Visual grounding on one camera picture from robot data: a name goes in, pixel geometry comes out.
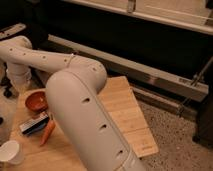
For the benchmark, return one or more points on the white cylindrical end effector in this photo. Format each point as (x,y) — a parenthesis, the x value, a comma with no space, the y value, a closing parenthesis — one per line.
(22,88)

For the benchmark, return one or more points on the red ceramic bowl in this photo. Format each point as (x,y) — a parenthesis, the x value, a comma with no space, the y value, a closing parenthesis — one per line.
(36,101)

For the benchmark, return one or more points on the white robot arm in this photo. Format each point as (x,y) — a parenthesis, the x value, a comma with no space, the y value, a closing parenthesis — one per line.
(71,93)

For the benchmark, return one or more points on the orange carrot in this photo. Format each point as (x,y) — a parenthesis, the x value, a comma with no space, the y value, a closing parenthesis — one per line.
(47,131)

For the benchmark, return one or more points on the black office chair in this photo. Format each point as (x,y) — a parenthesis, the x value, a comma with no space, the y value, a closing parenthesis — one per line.
(10,31)

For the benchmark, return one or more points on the white paper cup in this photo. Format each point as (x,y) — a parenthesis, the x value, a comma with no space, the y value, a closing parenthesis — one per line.
(11,152)

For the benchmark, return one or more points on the metal floor rail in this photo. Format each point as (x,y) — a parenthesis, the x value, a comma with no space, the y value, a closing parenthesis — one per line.
(159,88)

